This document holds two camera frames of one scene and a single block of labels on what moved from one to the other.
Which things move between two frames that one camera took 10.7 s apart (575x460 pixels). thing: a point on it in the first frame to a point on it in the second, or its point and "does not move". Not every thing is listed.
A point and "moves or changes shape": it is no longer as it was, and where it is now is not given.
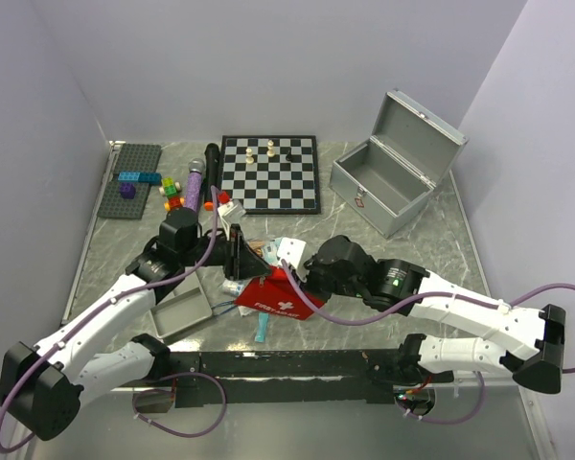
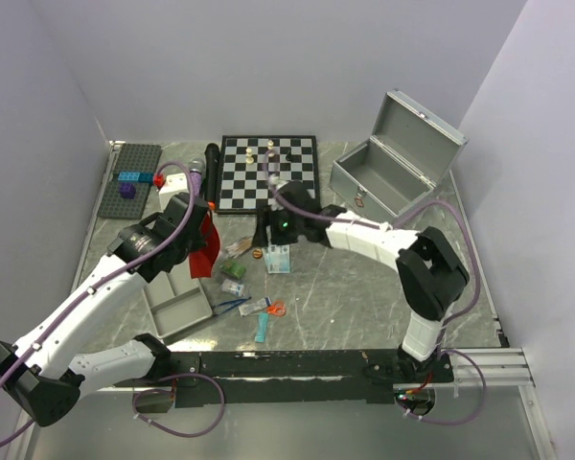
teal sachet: [263, 320] does not move
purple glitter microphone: [196, 167] does not move
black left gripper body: [217, 253] to [195, 241]
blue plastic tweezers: [230, 303] does not move
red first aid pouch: [276, 291] moves or changes shape
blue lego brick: [142, 177] does not move
